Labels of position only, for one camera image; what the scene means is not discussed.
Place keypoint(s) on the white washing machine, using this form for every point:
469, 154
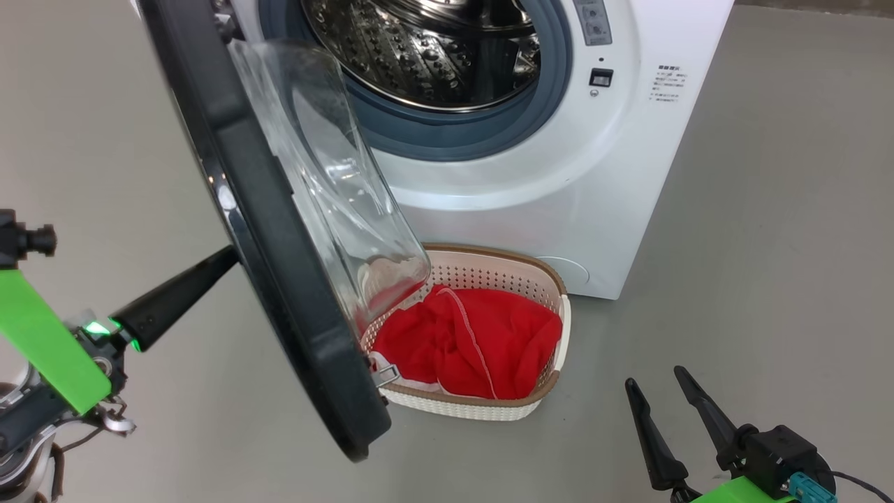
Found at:
594, 195

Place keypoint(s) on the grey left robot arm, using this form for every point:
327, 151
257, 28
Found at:
17, 433

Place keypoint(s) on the cream perforated laundry basket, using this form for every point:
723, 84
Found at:
489, 269

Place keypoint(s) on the red and white basketball jersey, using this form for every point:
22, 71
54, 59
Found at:
489, 342

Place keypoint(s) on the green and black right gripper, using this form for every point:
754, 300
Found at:
775, 454

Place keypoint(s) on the grey warning sticker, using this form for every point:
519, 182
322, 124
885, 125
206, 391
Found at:
594, 21

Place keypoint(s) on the dark round washing machine door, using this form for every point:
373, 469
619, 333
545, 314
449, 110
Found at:
279, 279

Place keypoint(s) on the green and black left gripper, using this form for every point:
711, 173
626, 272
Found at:
49, 342

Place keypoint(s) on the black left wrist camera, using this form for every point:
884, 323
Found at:
21, 241

